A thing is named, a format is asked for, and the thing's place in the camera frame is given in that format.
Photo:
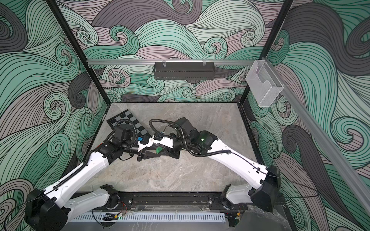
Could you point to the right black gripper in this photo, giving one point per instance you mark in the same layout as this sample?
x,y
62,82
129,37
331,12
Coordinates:
x,y
169,146

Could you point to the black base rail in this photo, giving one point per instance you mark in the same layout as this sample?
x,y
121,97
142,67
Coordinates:
x,y
212,199

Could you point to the green paint jar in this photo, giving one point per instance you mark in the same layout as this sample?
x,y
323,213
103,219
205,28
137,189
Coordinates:
x,y
158,150

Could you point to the black wall tray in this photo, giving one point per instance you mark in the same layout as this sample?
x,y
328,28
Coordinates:
x,y
193,71

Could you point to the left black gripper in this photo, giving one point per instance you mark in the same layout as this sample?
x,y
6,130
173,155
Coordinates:
x,y
138,147

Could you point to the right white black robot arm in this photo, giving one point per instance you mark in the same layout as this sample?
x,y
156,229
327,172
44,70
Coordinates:
x,y
262,183

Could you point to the white slotted cable duct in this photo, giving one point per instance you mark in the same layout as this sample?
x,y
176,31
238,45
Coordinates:
x,y
212,217

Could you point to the clear plastic wall holder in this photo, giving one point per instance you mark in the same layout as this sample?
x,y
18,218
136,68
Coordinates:
x,y
264,83

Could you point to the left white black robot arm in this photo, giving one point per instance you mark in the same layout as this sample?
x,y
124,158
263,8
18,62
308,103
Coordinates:
x,y
52,208

